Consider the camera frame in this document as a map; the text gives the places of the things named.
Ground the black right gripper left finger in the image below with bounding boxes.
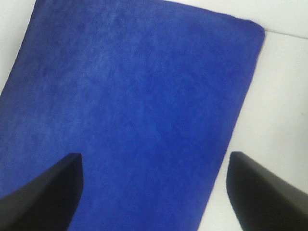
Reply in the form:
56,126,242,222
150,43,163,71
0,153,84,231

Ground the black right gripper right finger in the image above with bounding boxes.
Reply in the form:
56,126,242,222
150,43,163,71
226,152,308,231

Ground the blue microfibre towel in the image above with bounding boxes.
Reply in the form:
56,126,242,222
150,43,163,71
0,0,265,231

